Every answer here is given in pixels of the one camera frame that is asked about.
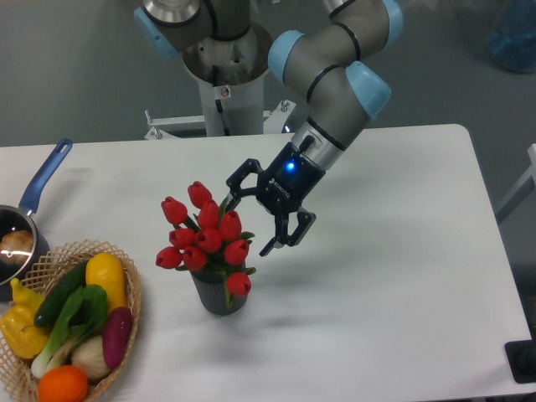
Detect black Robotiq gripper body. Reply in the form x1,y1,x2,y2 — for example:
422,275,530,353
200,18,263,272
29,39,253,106
255,142,326,216

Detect red tulip bouquet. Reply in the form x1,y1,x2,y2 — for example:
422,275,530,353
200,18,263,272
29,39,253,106
156,181,256,296

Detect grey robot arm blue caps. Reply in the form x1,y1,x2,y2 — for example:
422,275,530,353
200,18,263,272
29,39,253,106
134,1,404,253

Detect dark grey ribbed vase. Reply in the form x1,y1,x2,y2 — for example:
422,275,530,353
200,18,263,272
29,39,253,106
190,263,248,316

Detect yellow squash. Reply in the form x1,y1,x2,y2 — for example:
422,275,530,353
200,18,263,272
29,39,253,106
85,253,126,314

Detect purple sweet potato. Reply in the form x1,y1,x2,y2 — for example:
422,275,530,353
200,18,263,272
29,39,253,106
102,307,133,369

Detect green cucumber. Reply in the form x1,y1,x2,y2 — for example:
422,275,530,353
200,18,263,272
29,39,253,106
33,260,89,327

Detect green bok choy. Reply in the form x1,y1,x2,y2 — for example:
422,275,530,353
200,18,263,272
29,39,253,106
31,285,107,379

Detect beige garlic bulb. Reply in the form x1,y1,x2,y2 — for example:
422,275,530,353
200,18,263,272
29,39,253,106
71,335,111,381

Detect brown bread roll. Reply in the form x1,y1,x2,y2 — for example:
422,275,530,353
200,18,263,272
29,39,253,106
1,230,34,258

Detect white furniture leg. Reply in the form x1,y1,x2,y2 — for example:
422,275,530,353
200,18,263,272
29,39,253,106
495,143,535,224

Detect orange fruit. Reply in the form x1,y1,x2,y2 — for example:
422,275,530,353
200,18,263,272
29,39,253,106
38,365,89,402

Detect black device at table edge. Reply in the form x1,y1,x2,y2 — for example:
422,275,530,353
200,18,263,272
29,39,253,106
504,340,535,384

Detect yellow bell pepper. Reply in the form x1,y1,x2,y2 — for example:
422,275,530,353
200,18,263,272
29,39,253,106
1,278,50,359

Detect blue translucent container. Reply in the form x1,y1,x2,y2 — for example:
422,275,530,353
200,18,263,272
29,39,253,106
487,0,535,74

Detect white metal base frame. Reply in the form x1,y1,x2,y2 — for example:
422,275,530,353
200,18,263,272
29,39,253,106
144,99,296,140

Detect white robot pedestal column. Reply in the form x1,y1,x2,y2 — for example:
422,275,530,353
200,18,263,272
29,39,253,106
183,22,272,137

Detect blue handled saucepan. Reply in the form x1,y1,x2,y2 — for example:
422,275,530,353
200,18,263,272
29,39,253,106
1,138,73,302

